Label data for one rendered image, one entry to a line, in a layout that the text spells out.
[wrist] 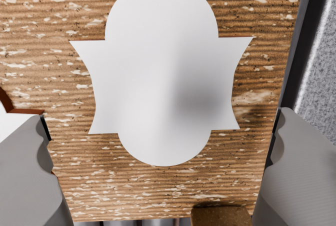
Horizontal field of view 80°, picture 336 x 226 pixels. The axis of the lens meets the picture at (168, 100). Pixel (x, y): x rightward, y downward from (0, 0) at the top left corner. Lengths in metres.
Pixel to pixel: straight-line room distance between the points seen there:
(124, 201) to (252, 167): 0.13
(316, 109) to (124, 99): 0.18
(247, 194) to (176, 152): 0.10
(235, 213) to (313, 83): 0.14
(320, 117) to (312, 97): 0.03
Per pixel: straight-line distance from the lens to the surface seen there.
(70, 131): 0.19
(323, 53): 0.22
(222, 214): 0.24
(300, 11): 0.20
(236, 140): 0.19
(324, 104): 0.24
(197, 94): 0.15
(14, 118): 0.19
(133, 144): 0.17
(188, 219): 0.29
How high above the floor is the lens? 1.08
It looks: 67 degrees down
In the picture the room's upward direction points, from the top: 176 degrees clockwise
